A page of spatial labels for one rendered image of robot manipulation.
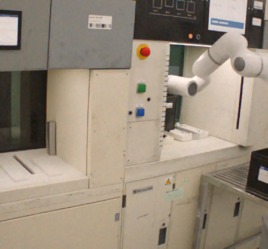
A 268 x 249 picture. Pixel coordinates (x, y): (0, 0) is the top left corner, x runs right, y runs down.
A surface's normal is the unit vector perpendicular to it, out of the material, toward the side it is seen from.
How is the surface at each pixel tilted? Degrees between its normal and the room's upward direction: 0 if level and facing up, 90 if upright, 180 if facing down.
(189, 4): 90
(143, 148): 90
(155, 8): 90
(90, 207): 90
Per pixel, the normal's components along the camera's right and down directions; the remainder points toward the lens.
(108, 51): 0.59, 0.20
